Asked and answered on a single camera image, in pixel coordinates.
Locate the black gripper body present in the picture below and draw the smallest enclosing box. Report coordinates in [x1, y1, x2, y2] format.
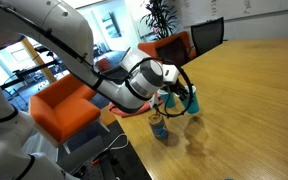
[166, 82, 187, 98]

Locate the red round stool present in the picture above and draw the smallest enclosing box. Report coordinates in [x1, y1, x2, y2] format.
[95, 57, 112, 73]

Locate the orange lounge armchair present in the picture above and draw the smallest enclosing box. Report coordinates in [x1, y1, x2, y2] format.
[137, 31, 197, 66]
[29, 73, 102, 144]

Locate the black office chair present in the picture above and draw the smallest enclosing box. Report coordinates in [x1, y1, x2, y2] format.
[190, 17, 226, 56]

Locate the white power cable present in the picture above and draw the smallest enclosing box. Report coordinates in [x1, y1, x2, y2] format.
[107, 133, 130, 151]

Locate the yellow pillar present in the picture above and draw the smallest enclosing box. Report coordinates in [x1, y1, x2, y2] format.
[20, 38, 57, 84]

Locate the green potted plant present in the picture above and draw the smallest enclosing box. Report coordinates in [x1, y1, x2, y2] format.
[140, 0, 178, 41]

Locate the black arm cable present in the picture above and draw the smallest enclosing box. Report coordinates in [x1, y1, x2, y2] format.
[0, 0, 196, 118]

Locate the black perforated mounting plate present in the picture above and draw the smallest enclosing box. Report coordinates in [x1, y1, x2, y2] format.
[73, 159, 118, 180]

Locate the white wall whiteboard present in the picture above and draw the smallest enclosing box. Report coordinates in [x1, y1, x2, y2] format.
[180, 0, 288, 22]

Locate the black metal desk frame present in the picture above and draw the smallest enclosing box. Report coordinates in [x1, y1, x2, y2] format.
[0, 46, 68, 91]

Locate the blue framed wall picture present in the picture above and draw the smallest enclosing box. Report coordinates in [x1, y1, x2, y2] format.
[100, 12, 122, 39]

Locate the orange handled clamp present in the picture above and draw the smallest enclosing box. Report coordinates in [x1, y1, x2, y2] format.
[90, 157, 102, 167]

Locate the blue plastic cup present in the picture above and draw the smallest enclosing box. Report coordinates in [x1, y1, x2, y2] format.
[158, 89, 177, 109]
[180, 85, 201, 115]

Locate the peanut butter jar blue label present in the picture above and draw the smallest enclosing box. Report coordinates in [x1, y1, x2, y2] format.
[147, 112, 169, 141]

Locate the orange cloth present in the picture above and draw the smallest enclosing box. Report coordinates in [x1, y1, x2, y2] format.
[108, 96, 162, 118]

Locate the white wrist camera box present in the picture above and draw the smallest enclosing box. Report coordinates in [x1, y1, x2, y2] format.
[149, 93, 161, 109]

